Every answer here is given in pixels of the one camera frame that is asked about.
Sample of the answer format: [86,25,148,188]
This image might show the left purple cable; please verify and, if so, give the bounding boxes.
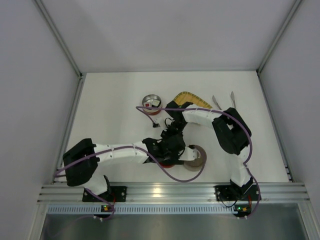
[54,145,206,221]

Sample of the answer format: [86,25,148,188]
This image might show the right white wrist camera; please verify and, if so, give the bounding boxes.
[152,121,161,128]

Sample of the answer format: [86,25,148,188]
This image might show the purple cable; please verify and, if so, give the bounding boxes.
[54,145,206,221]
[135,105,262,216]

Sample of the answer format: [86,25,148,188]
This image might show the woven bamboo tray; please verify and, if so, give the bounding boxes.
[173,91,213,109]

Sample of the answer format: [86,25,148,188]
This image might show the red-banded metal bowl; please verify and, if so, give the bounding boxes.
[142,94,163,116]

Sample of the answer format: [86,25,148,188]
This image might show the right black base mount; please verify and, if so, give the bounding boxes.
[214,184,236,202]

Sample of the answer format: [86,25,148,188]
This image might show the slotted cable duct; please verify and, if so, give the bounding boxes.
[47,203,244,215]

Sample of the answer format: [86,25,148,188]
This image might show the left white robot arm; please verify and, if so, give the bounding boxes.
[63,134,195,196]

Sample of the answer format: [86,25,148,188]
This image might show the red round lid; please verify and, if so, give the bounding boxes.
[160,162,175,169]

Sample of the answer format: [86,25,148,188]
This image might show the white sushi piece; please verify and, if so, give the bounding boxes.
[151,99,162,108]

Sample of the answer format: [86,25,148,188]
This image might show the metal tongs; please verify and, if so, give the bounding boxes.
[212,91,237,110]

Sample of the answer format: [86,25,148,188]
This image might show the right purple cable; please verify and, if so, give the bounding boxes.
[135,105,262,216]

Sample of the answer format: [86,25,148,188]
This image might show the brown round lid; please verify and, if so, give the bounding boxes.
[183,145,207,172]

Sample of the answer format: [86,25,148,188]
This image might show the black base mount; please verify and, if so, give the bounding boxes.
[82,186,127,203]
[214,184,236,202]

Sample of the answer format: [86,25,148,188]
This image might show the aluminium mounting rail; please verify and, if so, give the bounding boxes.
[37,182,310,204]

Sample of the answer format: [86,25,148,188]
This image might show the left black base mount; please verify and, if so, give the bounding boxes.
[82,186,127,203]

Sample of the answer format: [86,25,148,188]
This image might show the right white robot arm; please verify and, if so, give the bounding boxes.
[160,101,254,200]

